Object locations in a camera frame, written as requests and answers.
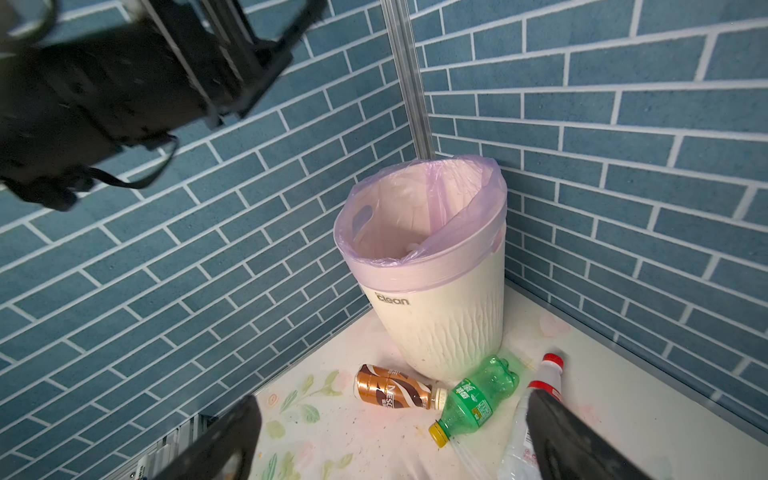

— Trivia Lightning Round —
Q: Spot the white plastic trash bin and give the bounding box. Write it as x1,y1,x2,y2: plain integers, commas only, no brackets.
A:
353,233,506,380

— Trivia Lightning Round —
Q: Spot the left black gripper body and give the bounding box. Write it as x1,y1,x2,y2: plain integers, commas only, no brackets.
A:
1,1,327,210

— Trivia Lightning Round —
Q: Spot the green plastic bottle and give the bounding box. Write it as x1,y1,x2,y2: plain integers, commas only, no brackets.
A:
429,355,520,448

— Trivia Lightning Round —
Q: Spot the white bottle red cap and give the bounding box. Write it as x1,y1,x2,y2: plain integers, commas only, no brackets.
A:
497,352,564,479

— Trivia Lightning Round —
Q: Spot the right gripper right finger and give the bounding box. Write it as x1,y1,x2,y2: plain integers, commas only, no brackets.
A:
535,398,650,480

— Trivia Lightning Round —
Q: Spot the pink bin liner bag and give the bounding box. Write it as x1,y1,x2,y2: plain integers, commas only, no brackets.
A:
334,155,507,292

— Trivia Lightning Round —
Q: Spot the brown coffee bottle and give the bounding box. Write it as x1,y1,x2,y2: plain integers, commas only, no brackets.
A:
352,364,448,411

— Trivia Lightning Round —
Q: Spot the aluminium rail frame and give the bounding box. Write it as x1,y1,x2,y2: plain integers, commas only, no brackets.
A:
107,414,217,480

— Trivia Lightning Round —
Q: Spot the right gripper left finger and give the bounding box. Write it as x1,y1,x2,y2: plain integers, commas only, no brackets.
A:
154,395,262,480

